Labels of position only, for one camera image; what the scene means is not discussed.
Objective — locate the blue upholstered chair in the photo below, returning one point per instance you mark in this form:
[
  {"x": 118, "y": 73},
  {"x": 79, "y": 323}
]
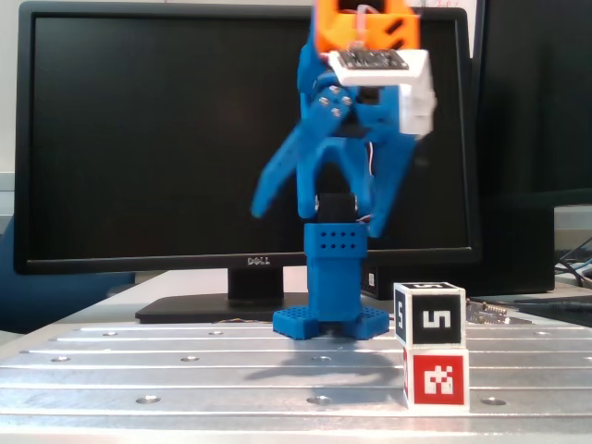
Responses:
[{"x": 55, "y": 300}]

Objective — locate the blue gripper body with servo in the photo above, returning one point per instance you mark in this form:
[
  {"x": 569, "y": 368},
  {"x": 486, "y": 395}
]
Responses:
[{"x": 365, "y": 121}]

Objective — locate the black Dell monitor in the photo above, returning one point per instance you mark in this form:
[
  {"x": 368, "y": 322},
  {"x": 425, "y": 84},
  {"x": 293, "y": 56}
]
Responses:
[{"x": 139, "y": 139}]

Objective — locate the red cube with white marker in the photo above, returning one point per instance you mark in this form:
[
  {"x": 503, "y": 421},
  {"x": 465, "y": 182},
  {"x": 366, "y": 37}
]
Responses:
[{"x": 437, "y": 379}]

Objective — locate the black cube with white marker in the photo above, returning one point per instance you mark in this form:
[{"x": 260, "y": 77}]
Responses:
[{"x": 437, "y": 319}]

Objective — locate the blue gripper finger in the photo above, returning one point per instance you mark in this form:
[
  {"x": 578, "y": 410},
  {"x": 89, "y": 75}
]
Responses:
[
  {"x": 390, "y": 185},
  {"x": 287, "y": 162}
]

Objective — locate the aluminium slotted base plate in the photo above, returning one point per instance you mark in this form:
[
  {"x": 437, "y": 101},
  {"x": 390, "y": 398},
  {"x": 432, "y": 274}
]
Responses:
[{"x": 277, "y": 416}]

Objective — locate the black monitor without logo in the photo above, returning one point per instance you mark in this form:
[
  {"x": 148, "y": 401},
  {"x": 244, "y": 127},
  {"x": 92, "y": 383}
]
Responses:
[{"x": 532, "y": 92}]

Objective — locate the white camera mount with board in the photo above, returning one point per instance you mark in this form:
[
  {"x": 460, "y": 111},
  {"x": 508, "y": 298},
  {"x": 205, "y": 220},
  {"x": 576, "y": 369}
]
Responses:
[{"x": 416, "y": 111}]

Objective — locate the small loose circuit board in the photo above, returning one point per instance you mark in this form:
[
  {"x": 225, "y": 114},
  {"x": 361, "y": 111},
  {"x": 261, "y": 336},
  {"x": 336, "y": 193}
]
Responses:
[{"x": 488, "y": 314}]

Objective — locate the blue and orange robot arm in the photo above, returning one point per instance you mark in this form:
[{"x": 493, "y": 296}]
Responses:
[{"x": 333, "y": 277}]

